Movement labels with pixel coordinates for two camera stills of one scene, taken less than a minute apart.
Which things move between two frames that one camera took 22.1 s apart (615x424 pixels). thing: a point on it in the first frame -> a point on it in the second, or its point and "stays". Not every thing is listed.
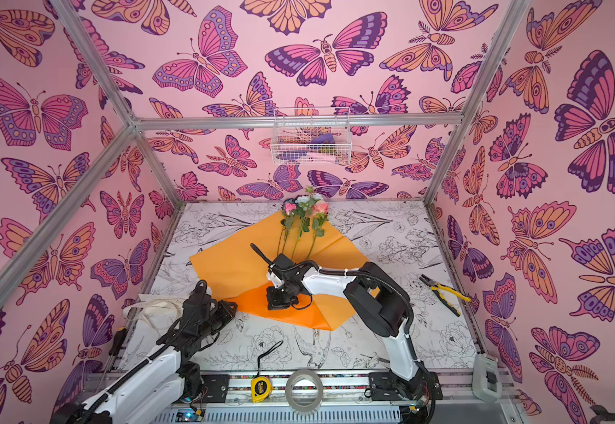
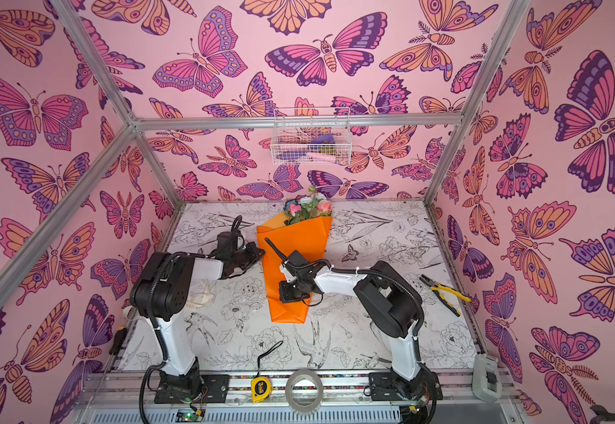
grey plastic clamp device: x=485 y=381 stays
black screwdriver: x=117 y=341 stays
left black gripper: x=223 y=306 -> x=253 y=248
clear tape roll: x=291 y=398 stays
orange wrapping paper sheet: x=237 y=268 -> x=277 y=242
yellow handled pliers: x=437 y=288 stays
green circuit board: x=189 y=415 stays
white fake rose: x=302 y=205 -> x=307 y=200
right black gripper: x=278 y=295 stays
